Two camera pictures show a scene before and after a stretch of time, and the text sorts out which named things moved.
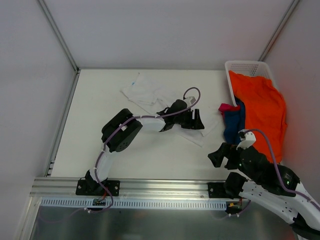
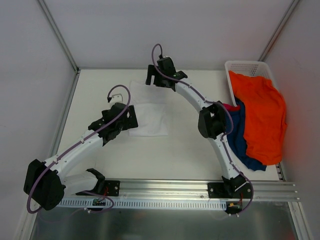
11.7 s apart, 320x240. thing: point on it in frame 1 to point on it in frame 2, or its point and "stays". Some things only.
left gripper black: x=189 y=119 to x=131 y=116
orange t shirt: x=265 y=109 stays
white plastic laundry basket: x=252 y=68 stays
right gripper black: x=229 y=156 to x=153 y=76
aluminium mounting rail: x=66 y=188 stays
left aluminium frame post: x=59 y=34 stays
